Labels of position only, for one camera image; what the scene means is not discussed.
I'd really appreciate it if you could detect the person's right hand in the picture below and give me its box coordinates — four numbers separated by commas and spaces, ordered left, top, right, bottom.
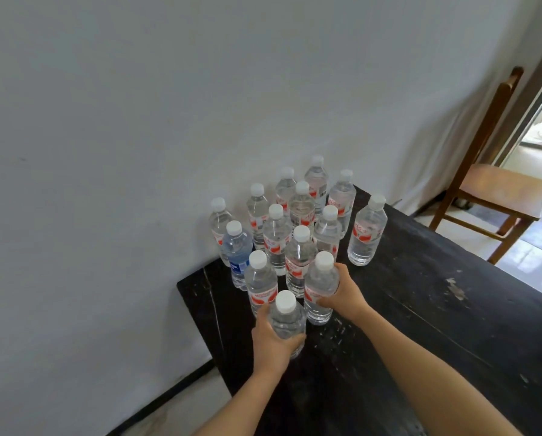
317, 263, 372, 324

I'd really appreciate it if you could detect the person's left hand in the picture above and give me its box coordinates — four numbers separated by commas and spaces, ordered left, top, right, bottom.
252, 303, 307, 378

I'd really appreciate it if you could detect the red-label plastic water bottle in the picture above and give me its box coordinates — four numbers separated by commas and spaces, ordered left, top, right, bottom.
303, 251, 340, 326

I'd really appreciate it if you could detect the clear plastic water bottle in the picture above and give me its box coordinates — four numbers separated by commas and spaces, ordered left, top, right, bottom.
268, 290, 307, 360

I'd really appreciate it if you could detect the person's right forearm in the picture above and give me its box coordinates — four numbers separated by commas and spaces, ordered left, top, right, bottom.
353, 304, 524, 436

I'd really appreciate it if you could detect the person's left forearm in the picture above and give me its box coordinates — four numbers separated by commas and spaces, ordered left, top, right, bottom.
194, 368, 286, 436

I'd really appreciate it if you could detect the cluster of red-label bottles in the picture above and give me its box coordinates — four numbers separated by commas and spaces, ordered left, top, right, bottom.
209, 154, 389, 319

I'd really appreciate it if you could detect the blue-label water bottle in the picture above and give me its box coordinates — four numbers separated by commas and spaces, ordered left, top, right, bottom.
220, 220, 254, 292

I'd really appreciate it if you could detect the brown wooden chair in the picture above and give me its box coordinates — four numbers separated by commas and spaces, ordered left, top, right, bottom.
428, 66, 542, 266

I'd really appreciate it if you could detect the door frame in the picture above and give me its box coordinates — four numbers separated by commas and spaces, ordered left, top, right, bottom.
492, 54, 542, 168

